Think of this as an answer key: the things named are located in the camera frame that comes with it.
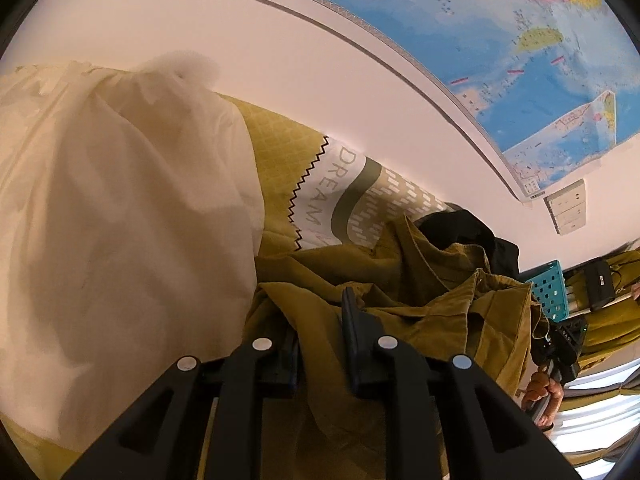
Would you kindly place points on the blue plastic hanging basket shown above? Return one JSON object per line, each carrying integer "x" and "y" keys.
{"x": 547, "y": 285}

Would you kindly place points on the white striped cloth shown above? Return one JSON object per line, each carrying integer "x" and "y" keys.
{"x": 600, "y": 400}

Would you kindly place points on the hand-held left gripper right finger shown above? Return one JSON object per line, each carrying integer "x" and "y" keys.
{"x": 352, "y": 340}

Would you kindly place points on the black garment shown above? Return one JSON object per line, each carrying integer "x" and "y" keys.
{"x": 465, "y": 225}

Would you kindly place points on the person's right hand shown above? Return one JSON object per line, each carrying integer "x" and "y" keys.
{"x": 542, "y": 391}

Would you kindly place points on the black pouch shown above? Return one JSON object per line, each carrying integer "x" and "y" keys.
{"x": 600, "y": 282}

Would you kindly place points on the colourful wall map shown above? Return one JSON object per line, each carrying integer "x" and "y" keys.
{"x": 450, "y": 35}

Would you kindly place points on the patterned bed sheet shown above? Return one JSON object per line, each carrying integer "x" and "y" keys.
{"x": 285, "y": 145}

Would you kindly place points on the yellow hanging cloth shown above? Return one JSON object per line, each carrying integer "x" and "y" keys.
{"x": 617, "y": 320}

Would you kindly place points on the olive brown shirt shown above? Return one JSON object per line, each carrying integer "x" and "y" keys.
{"x": 425, "y": 285}

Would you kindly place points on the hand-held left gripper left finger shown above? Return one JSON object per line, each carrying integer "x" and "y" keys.
{"x": 250, "y": 385}

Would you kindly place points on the cream garment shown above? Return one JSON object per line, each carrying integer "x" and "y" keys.
{"x": 125, "y": 210}

